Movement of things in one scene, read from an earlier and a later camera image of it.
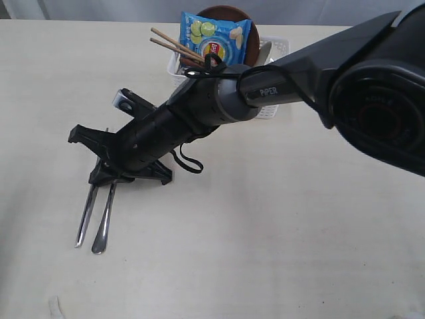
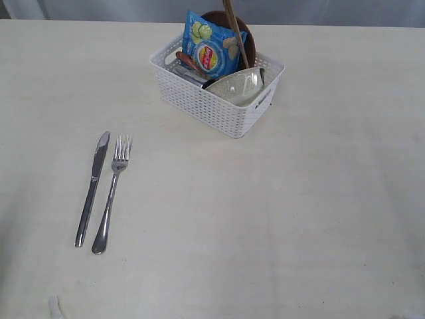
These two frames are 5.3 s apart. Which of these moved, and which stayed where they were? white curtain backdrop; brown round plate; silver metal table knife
Moved: brown round plate
Stayed: white curtain backdrop; silver metal table knife
